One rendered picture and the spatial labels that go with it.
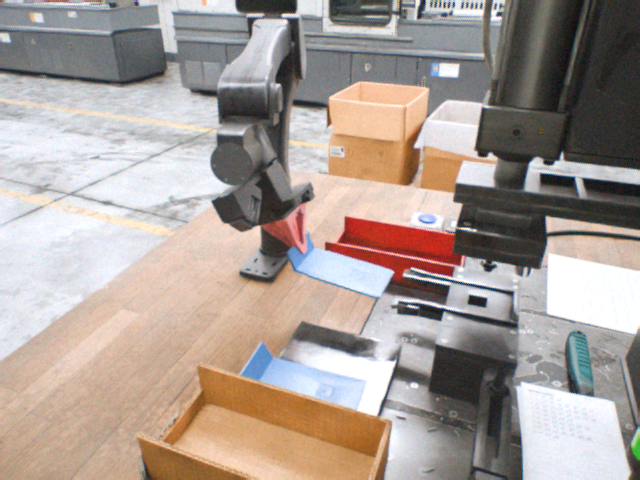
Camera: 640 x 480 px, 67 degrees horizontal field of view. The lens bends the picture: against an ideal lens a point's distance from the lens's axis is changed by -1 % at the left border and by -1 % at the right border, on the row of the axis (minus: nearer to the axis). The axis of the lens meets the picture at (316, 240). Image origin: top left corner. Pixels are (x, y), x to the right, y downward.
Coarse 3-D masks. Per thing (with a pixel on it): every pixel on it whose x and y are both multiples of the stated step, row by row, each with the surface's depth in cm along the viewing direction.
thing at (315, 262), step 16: (288, 256) 73; (304, 256) 77; (320, 256) 77; (336, 256) 78; (304, 272) 74; (320, 272) 74; (336, 272) 74; (368, 272) 75; (384, 272) 75; (368, 288) 71; (384, 288) 71
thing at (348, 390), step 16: (256, 352) 66; (256, 368) 65; (272, 368) 67; (288, 368) 67; (304, 368) 67; (288, 384) 64; (304, 384) 64; (336, 384) 64; (352, 384) 64; (336, 400) 62; (352, 400) 62
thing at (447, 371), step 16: (480, 304) 71; (432, 368) 64; (448, 368) 63; (464, 368) 62; (480, 368) 61; (496, 368) 60; (432, 384) 65; (448, 384) 64; (464, 384) 63; (480, 384) 62; (464, 400) 64
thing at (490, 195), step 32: (512, 160) 55; (480, 192) 57; (512, 192) 55; (544, 192) 55; (576, 192) 56; (608, 192) 58; (480, 224) 57; (512, 224) 56; (544, 224) 57; (608, 224) 53; (480, 256) 57; (512, 256) 55
